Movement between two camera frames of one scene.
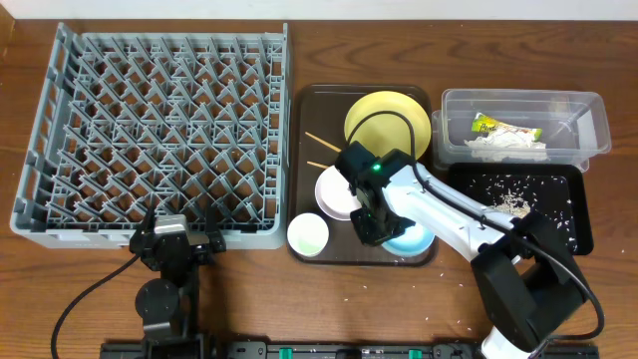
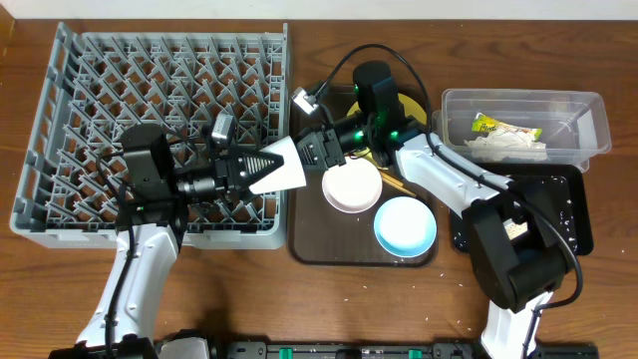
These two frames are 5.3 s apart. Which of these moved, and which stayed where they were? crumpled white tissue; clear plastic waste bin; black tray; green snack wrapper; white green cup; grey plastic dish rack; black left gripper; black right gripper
Moved: white green cup; black right gripper; black left gripper
Stayed: crumpled white tissue; green snack wrapper; clear plastic waste bin; black tray; grey plastic dish rack
